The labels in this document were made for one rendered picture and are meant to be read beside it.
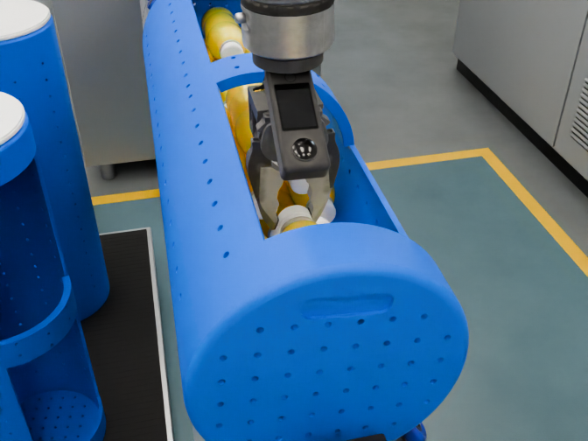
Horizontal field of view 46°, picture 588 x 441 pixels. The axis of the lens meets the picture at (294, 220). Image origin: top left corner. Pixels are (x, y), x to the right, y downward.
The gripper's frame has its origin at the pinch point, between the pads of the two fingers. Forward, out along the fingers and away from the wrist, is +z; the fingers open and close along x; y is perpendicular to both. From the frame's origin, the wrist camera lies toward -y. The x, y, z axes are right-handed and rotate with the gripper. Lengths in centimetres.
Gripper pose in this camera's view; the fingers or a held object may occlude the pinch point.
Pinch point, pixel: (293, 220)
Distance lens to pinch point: 78.4
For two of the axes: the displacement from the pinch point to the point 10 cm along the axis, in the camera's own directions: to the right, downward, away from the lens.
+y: -2.2, -5.8, 7.8
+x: -9.8, 1.4, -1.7
